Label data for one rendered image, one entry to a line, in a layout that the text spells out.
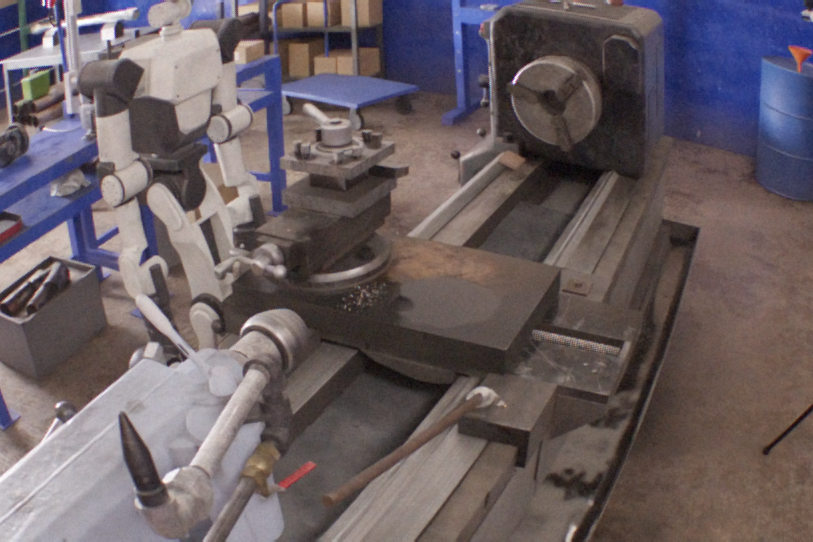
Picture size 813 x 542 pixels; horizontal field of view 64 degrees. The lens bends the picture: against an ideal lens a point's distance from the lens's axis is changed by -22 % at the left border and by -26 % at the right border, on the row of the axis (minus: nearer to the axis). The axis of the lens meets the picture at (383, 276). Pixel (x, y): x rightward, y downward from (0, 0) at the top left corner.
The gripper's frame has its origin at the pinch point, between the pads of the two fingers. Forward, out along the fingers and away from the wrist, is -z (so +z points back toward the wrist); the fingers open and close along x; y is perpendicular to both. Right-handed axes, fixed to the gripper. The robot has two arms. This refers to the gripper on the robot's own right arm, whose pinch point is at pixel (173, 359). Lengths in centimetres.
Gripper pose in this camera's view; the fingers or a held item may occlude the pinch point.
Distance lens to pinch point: 208.5
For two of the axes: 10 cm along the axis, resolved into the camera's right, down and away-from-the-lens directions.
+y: 4.6, -4.4, 7.8
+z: -2.2, -9.0, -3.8
